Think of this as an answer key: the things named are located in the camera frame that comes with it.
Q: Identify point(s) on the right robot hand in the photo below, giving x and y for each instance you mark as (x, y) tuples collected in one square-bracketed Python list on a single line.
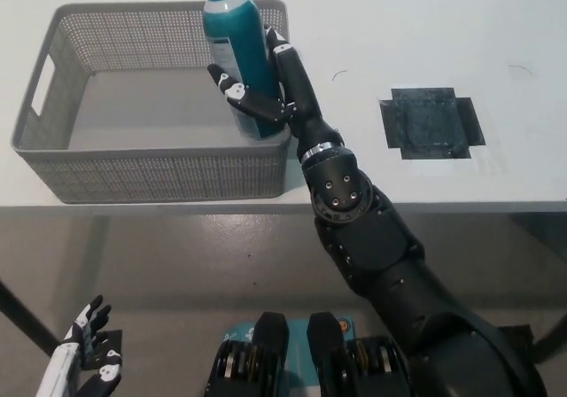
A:
[(299, 87)]

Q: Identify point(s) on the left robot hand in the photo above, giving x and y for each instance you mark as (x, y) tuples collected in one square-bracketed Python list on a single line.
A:
[(84, 335)]

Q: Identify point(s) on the teal air purifying spray can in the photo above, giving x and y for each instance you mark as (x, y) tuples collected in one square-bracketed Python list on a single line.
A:
[(243, 47)]

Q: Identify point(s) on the black table leg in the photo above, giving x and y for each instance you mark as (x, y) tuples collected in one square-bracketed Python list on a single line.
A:
[(26, 313)]

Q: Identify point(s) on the black tape patch on table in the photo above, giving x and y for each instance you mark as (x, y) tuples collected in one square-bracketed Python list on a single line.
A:
[(429, 122)]

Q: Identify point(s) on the grey perforated plastic basket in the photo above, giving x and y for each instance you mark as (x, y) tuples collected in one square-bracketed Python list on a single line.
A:
[(146, 171)]

